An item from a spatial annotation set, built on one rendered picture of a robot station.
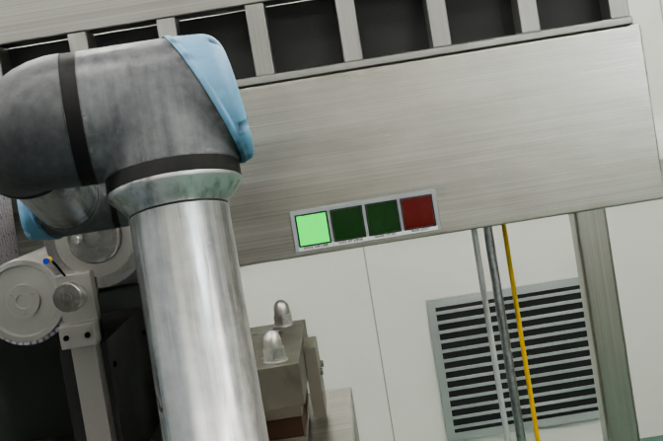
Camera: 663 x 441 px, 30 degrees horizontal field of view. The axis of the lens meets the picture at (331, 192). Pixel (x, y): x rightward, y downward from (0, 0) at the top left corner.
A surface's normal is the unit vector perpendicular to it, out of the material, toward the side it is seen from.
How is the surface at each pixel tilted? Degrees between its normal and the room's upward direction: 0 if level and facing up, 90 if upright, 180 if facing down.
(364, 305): 90
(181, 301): 76
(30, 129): 94
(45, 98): 70
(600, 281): 90
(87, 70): 50
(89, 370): 90
